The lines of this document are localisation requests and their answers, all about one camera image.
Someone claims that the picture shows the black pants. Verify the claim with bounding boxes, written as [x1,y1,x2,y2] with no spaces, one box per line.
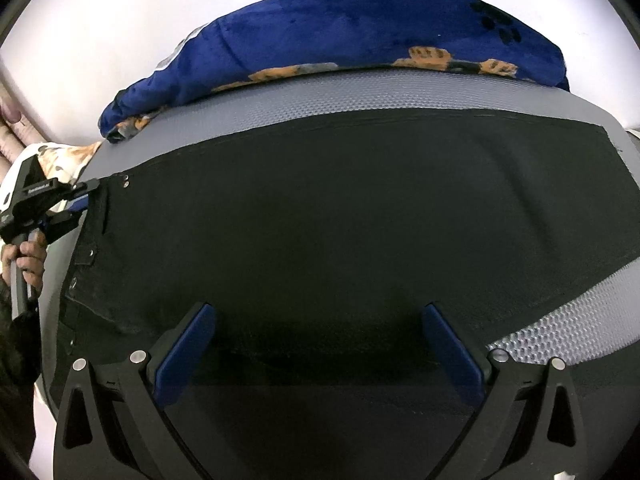
[50,110,639,479]

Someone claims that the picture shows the left forearm dark sleeve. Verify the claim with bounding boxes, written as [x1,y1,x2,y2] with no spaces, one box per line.
[1,281,41,463]

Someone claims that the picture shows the left hand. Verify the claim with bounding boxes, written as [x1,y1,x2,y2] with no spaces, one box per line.
[1,230,48,295]

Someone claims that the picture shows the floral pillow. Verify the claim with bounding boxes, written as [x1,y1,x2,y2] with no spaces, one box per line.
[1,141,103,210]

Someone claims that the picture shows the pink striped curtain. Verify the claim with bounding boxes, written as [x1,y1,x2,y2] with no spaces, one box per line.
[0,86,42,176]

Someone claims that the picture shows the grey mesh mattress pad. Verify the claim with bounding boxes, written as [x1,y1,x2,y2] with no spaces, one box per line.
[46,70,639,404]

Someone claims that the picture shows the blue plush blanket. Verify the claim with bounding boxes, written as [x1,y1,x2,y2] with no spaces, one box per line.
[98,0,570,143]

